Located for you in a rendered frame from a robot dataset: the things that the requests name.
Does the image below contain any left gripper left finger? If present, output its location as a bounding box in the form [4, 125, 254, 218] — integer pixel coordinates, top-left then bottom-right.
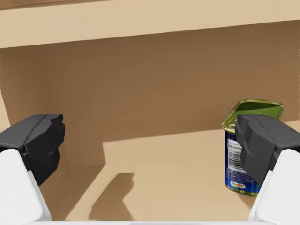
[0, 114, 66, 222]

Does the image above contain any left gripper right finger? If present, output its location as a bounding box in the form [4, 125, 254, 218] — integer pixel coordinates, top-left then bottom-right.
[235, 114, 300, 222]

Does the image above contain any pale wooden shelf unit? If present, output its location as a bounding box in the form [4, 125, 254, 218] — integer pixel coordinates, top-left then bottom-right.
[0, 0, 300, 222]

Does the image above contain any green and blue rectangular can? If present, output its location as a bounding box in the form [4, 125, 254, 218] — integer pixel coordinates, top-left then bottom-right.
[221, 98, 285, 197]

